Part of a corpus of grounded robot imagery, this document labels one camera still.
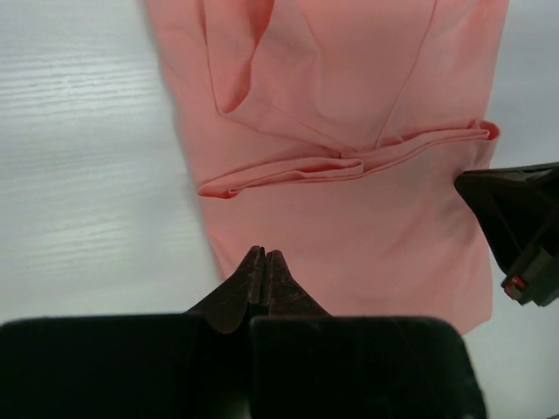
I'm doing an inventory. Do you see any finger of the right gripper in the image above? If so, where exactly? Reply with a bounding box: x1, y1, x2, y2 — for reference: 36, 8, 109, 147
454, 162, 558, 272

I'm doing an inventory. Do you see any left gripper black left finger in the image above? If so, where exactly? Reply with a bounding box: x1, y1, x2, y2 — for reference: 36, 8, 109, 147
185, 246, 266, 334

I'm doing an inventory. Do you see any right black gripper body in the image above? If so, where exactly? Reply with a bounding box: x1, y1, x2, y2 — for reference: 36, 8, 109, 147
500, 209, 558, 307

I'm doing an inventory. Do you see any pink t shirt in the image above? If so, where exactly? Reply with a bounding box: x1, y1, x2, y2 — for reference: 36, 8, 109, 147
145, 0, 508, 333

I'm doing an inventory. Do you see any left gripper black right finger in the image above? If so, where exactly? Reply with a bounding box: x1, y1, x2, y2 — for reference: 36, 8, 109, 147
259, 250, 330, 317

